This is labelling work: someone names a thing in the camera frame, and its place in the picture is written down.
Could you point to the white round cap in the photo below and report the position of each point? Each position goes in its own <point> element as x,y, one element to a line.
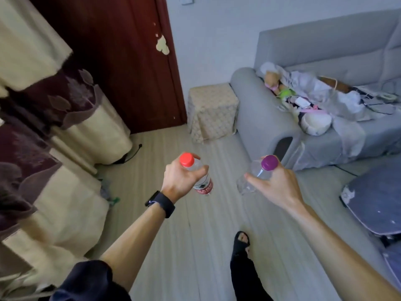
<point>315,122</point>

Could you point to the purple-capped clear plastic bottle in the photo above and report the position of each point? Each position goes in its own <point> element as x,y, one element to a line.
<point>257,177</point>

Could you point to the person's left thumb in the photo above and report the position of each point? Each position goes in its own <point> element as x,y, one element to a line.
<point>199,173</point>

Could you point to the cream and purple leaf curtain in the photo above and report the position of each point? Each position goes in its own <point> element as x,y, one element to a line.
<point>47,137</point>

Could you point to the person's right hand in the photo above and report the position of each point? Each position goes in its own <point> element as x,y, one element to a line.
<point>278,187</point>

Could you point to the person's black trouser leg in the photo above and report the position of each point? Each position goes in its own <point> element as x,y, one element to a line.
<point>247,278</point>

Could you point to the person's black slipper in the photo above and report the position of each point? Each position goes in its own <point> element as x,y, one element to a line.
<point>240,246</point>

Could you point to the person's left forearm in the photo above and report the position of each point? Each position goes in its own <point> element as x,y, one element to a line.
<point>137,238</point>

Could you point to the grey-blue cushion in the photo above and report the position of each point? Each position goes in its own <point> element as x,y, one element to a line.
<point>376,200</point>

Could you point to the person's dark sleeve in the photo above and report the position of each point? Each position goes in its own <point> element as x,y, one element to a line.
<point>90,282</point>

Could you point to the grey fabric sofa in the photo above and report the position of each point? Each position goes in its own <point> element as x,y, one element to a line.
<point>329,75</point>

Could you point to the red-capped clear plastic bottle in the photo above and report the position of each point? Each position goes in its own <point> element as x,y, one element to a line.
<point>200,175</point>

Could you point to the plush toy doll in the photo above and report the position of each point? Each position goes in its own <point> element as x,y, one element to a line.
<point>275,83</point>

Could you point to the black smartwatch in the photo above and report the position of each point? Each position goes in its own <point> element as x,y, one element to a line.
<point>160,203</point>

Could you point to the pile of clothes and toys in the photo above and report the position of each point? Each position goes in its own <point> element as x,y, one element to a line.
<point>329,97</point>

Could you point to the person's right thumb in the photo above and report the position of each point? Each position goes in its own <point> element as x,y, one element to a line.
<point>255,181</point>

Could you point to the person's left hand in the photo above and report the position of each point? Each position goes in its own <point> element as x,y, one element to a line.
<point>177,181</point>

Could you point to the person's right forearm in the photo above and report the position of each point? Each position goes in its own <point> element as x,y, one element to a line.
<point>341,253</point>

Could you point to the beige patterned square ottoman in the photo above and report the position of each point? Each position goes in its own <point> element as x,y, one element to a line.
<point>212,111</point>

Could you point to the white wall switch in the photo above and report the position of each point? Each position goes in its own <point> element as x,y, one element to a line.
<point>186,0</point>

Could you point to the dark red wooden door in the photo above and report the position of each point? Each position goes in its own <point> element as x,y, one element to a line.
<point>119,59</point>

